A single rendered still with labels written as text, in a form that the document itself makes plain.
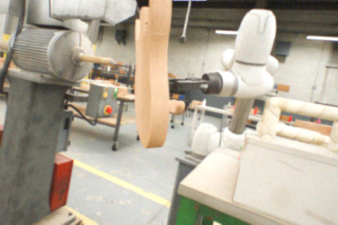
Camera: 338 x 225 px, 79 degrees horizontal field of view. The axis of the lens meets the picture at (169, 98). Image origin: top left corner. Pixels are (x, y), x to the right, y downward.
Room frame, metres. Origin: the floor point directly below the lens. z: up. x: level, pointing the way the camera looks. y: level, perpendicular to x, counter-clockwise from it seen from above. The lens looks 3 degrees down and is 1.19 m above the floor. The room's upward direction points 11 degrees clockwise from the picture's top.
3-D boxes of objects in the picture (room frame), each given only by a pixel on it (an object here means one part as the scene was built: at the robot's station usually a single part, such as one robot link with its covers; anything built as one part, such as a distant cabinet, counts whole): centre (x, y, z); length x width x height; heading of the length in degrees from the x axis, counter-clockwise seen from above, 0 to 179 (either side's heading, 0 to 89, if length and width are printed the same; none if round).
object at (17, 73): (1.13, 0.72, 1.11); 0.36 x 0.24 x 0.04; 66
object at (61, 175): (1.28, 0.66, 0.49); 0.25 x 0.12 x 0.37; 66
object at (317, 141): (0.63, -0.40, 1.12); 0.20 x 0.03 x 0.03; 69
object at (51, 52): (1.11, 0.66, 1.25); 0.41 x 0.27 x 0.26; 66
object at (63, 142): (1.27, 0.66, 0.93); 0.15 x 0.10 x 0.55; 66
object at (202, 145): (1.49, -0.32, 0.87); 0.18 x 0.16 x 0.22; 83
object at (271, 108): (0.51, -0.26, 1.15); 0.03 x 0.03 x 0.09
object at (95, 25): (10.37, 4.35, 2.99); 0.41 x 0.41 x 5.98; 66
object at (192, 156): (1.50, -0.29, 0.73); 0.22 x 0.18 x 0.06; 59
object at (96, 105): (1.29, 0.49, 0.99); 0.24 x 0.21 x 0.26; 66
